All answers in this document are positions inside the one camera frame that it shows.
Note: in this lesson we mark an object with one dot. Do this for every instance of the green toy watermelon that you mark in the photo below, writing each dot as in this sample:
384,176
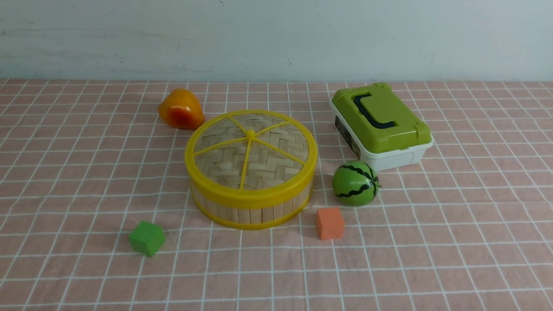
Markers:
355,184

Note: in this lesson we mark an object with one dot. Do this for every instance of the orange foam cube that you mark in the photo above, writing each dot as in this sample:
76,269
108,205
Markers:
329,223

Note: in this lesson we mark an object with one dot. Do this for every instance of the orange toy mango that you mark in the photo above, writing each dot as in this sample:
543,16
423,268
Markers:
181,109

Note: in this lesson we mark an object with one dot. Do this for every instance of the green lidded white storage box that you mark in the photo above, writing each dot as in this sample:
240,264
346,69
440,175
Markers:
379,128

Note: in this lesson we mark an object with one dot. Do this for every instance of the green foam cube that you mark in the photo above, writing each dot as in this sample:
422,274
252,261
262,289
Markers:
146,238

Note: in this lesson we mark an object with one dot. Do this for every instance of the pink checkered tablecloth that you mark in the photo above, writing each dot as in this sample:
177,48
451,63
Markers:
83,162

